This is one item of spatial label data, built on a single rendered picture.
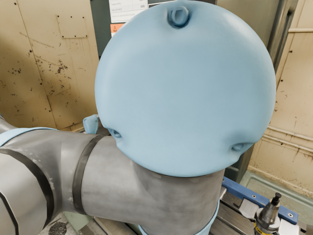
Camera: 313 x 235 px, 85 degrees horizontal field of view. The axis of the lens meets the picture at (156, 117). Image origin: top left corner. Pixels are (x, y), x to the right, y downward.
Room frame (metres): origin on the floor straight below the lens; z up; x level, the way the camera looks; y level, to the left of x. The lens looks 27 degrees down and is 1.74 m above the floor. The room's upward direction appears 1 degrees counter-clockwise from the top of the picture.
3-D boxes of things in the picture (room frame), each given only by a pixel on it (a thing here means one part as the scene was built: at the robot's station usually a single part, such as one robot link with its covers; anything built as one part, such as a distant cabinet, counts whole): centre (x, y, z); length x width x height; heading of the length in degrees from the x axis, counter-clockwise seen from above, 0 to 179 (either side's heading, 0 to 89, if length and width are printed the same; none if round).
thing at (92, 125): (0.60, 0.23, 1.42); 0.11 x 0.08 x 0.09; 127
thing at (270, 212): (0.33, -0.34, 1.26); 0.04 x 0.04 x 0.07
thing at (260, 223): (0.33, -0.34, 1.21); 0.06 x 0.06 x 0.03
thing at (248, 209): (0.37, -0.30, 1.21); 0.07 x 0.05 x 0.01; 138
